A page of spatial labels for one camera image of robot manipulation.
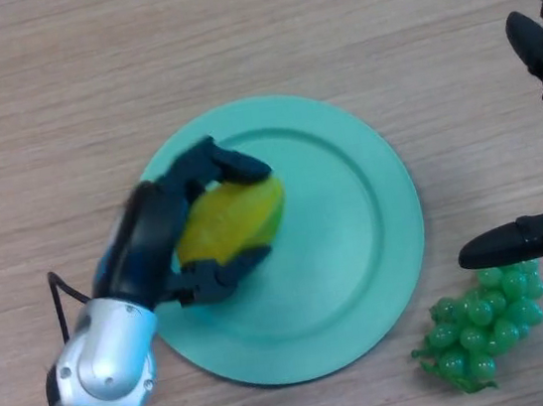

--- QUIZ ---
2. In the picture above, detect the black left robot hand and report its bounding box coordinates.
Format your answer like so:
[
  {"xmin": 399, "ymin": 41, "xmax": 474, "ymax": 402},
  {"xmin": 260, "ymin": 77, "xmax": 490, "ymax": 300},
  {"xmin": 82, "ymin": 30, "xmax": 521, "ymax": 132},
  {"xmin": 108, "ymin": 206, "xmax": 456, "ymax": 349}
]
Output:
[{"xmin": 72, "ymin": 126, "xmax": 290, "ymax": 320}]

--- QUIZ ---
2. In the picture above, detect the yellow starfruit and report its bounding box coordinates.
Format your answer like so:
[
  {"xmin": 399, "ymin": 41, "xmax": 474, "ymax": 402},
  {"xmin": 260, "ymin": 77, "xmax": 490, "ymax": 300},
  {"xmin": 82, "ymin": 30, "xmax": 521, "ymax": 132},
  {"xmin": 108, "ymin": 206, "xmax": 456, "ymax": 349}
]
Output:
[{"xmin": 169, "ymin": 174, "xmax": 294, "ymax": 271}]

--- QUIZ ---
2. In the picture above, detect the green round plate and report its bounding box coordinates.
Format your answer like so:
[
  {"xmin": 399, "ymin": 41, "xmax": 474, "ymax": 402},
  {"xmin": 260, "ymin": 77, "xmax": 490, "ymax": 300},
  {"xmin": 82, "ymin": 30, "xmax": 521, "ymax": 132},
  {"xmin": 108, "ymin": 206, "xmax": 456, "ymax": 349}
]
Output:
[{"xmin": 128, "ymin": 77, "xmax": 443, "ymax": 402}]

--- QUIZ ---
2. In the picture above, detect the green grape bunch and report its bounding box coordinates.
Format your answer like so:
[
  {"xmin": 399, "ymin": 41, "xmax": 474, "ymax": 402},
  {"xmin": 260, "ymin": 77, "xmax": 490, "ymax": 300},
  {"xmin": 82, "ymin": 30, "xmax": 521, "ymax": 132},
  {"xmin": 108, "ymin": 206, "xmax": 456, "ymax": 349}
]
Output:
[{"xmin": 400, "ymin": 257, "xmax": 543, "ymax": 401}]

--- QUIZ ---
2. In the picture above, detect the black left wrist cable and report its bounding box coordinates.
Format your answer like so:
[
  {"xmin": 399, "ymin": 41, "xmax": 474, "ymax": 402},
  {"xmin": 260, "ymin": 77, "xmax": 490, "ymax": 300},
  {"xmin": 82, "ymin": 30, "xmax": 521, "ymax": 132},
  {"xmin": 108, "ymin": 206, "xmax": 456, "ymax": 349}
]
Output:
[{"xmin": 46, "ymin": 266, "xmax": 100, "ymax": 342}]

